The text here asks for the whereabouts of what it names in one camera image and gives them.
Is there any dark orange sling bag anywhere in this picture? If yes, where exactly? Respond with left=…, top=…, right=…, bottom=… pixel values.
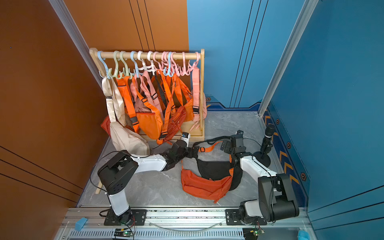
left=180, top=140, right=235, bottom=204
left=157, top=71, right=194, bottom=145

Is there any bright orange sling bag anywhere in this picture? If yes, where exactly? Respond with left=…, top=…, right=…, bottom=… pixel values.
left=117, top=77, right=164, bottom=140

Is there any blue foam block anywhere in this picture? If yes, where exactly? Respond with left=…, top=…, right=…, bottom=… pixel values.
left=75, top=218, right=88, bottom=232

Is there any green plastic hook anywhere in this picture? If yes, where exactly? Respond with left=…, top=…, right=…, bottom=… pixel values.
left=108, top=51, right=122, bottom=79

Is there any blue plastic hook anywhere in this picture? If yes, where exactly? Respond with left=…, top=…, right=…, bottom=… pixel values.
left=97, top=51, right=111, bottom=79

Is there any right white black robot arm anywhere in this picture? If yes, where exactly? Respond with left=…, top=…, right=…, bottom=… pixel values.
left=221, top=135, right=300, bottom=225

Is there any black microphone stand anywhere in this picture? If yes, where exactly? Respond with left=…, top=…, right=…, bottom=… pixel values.
left=254, top=124, right=276, bottom=168

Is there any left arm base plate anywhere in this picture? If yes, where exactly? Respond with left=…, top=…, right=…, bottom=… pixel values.
left=99, top=208, right=147, bottom=227

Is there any pink sling bag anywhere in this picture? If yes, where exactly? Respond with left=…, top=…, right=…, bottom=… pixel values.
left=130, top=71, right=162, bottom=113

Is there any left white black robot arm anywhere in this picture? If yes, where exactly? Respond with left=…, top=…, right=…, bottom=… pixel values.
left=98, top=140, right=199, bottom=217

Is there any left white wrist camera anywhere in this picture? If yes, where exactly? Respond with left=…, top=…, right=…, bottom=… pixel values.
left=181, top=132, right=191, bottom=147

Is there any green circuit board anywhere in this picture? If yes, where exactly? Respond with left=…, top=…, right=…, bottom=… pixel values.
left=114, top=228, right=135, bottom=240

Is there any wooden hanging rack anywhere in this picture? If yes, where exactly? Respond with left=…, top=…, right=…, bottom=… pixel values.
left=90, top=48, right=205, bottom=142

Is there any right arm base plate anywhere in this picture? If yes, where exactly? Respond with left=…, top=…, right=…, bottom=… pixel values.
left=225, top=209, right=268, bottom=226

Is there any light pink strap bag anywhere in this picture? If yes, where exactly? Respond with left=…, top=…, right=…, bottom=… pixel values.
left=190, top=67, right=207, bottom=131

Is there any wooden stick on floor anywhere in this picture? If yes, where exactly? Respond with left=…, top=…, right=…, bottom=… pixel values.
left=95, top=185, right=103, bottom=195

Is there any beige sling bag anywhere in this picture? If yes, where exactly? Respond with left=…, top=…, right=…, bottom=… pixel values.
left=101, top=77, right=150, bottom=156

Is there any teal cloth corner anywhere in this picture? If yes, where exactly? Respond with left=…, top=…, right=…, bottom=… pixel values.
left=298, top=230, right=311, bottom=240

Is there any aluminium rail frame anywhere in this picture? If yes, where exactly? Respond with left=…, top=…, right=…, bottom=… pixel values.
left=54, top=206, right=317, bottom=240

